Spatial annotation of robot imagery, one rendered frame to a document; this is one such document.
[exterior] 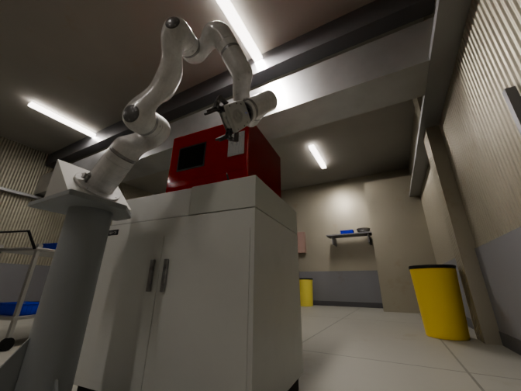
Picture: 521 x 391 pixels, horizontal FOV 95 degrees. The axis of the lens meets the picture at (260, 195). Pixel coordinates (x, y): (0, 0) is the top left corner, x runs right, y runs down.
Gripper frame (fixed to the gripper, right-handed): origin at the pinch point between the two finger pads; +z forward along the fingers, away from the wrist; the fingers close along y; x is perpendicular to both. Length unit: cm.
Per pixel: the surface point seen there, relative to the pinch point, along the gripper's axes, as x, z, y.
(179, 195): 42, 6, 28
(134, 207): 70, 22, 29
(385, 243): 112, -398, 406
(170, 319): 21, 43, 64
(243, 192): 8.0, -6.3, 31.1
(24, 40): 403, -40, -160
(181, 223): 35, 15, 37
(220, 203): 17.2, 1.0, 33.2
